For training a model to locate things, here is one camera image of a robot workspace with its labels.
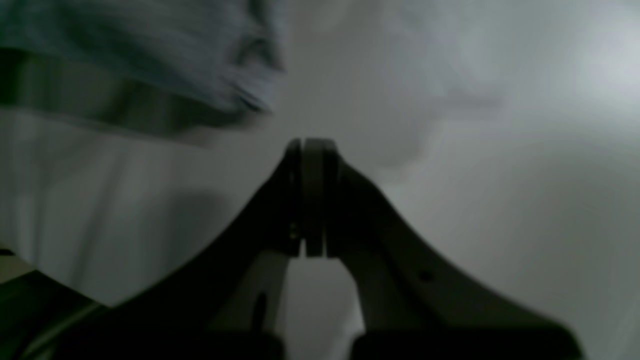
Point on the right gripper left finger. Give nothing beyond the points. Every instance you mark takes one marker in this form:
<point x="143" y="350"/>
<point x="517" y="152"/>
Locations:
<point x="223" y="304"/>

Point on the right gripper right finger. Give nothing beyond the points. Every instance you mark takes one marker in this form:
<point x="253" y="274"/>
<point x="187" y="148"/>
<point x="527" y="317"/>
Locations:
<point x="415" y="304"/>

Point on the grey T-shirt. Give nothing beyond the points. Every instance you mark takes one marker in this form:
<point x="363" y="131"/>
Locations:
<point x="185" y="64"/>

